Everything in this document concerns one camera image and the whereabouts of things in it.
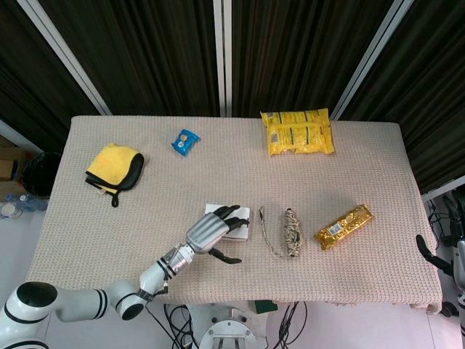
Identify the gold foil snack package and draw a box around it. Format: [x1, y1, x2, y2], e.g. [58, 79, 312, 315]
[313, 203, 374, 252]

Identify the black cable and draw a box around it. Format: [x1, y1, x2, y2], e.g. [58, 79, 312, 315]
[425, 200, 451, 250]
[163, 303, 195, 349]
[276, 301, 309, 349]

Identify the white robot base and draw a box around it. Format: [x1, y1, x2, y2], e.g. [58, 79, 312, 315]
[188, 303, 270, 349]

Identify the white metal frame post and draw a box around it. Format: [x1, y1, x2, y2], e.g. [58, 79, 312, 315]
[330, 0, 416, 121]
[25, 0, 112, 116]
[213, 0, 233, 118]

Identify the black waste bin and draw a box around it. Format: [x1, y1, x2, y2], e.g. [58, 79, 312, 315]
[21, 151, 62, 199]

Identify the brown cardboard box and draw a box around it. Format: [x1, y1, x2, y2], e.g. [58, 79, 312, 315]
[0, 135, 29, 182]

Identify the yellow black microfiber cloth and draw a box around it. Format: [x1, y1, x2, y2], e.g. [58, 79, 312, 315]
[85, 143, 145, 209]

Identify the green object under table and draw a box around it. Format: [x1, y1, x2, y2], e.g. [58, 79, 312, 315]
[254, 300, 279, 315]

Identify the white cardboard box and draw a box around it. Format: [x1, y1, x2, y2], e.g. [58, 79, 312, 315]
[204, 203, 251, 241]

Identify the large yellow snack bag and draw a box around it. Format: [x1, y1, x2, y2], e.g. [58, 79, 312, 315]
[259, 108, 336, 157]

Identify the braided rope bundle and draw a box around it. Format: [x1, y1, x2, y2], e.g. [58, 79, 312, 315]
[258, 206, 304, 260]

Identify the left robot hand grey black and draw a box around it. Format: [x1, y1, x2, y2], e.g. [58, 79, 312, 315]
[185, 204, 251, 265]

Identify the dark pleated curtain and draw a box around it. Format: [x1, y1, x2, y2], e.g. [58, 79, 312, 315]
[0, 0, 465, 196]

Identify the small blue snack packet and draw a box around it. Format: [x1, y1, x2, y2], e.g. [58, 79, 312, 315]
[170, 127, 201, 158]

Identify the beige waffle tablecloth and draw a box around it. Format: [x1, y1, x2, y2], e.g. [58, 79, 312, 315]
[23, 115, 443, 316]

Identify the right robot hand grey black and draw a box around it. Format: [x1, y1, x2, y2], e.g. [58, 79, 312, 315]
[416, 192, 465, 290]

